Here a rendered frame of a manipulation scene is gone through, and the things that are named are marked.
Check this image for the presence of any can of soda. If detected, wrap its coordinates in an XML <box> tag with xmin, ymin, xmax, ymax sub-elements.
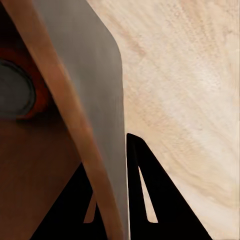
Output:
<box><xmin>0</xmin><ymin>42</ymin><xmax>54</xmax><ymax>120</ymax></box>

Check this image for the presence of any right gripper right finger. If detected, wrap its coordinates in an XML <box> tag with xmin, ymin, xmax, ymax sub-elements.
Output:
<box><xmin>126</xmin><ymin>133</ymin><xmax>213</xmax><ymax>240</ymax></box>

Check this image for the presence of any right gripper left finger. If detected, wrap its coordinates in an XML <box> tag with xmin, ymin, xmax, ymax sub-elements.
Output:
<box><xmin>30</xmin><ymin>163</ymin><xmax>108</xmax><ymax>240</ymax></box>

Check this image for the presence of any trash can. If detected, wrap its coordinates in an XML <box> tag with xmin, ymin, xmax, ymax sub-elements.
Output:
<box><xmin>0</xmin><ymin>0</ymin><xmax>129</xmax><ymax>240</ymax></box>

